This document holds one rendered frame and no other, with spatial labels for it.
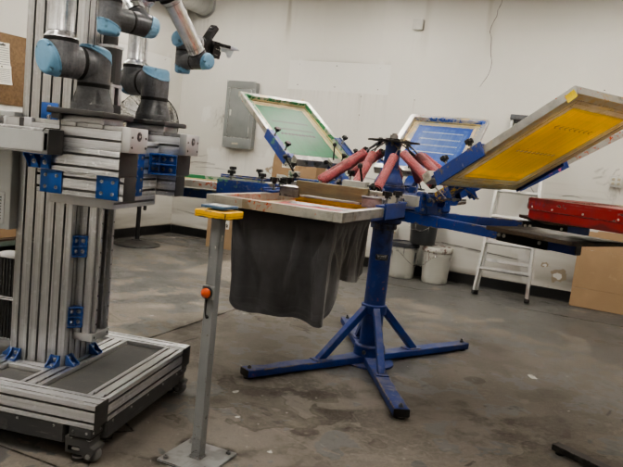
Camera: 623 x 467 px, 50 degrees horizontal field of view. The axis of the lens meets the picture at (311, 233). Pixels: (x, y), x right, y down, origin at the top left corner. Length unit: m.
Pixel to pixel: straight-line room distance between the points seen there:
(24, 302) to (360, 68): 5.30
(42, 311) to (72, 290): 0.15
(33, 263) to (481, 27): 5.41
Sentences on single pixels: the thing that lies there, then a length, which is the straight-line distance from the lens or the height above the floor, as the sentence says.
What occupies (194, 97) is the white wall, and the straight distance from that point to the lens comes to 8.48.
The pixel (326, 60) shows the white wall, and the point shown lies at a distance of 7.70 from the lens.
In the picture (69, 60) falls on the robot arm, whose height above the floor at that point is 1.42.
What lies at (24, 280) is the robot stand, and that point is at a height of 0.56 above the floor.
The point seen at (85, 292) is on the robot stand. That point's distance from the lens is 2.90.
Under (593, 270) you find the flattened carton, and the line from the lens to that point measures 6.94.
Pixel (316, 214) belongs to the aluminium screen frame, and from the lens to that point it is 2.48.
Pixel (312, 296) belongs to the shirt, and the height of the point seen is 0.64.
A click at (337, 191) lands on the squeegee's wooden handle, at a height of 1.03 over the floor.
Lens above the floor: 1.20
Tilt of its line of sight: 7 degrees down
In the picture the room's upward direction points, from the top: 6 degrees clockwise
